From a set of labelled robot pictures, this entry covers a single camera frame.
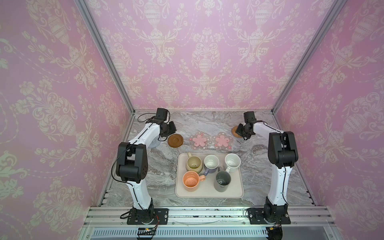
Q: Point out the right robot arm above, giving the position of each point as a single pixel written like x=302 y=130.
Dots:
x=282 y=154

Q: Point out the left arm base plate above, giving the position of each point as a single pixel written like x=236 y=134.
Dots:
x=148 y=217

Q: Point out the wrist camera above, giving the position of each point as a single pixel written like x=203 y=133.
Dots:
x=249 y=117
x=162 y=114

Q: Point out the beige serving tray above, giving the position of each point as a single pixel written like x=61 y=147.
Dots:
x=206 y=188

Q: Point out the grey mug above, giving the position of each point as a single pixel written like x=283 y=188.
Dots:
x=222 y=181

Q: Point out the pink flower coaster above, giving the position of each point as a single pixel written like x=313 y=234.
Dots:
x=223 y=141
x=200 y=141

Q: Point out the blue woven round coaster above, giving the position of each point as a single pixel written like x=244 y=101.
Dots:
x=155 y=143

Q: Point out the right aluminium corner post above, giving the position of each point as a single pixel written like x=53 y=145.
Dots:
x=319 y=35

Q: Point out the lavender white mug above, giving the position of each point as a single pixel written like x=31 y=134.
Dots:
x=210 y=165

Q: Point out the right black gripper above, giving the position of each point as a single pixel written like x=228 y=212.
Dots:
x=241 y=130

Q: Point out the rattan woven round coaster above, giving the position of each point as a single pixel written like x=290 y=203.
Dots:
x=234 y=132

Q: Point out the aluminium corner post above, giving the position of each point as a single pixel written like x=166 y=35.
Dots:
x=319 y=35
x=101 y=46

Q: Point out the brown wooden round coaster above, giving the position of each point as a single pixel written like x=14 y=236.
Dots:
x=175 y=140

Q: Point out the yellow-green mug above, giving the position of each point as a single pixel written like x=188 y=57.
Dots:
x=194 y=163

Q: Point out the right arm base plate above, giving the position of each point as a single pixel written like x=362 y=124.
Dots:
x=258 y=216

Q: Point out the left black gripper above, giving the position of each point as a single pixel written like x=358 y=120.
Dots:
x=172 y=129

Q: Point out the orange pink mug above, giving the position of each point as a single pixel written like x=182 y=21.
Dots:
x=191 y=180

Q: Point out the left aluminium corner post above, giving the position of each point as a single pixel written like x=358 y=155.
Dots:
x=101 y=46

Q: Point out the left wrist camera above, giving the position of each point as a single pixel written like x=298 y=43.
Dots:
x=162 y=114

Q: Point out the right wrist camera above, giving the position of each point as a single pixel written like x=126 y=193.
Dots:
x=249 y=117

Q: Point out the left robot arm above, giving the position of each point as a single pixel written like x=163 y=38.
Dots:
x=132 y=167

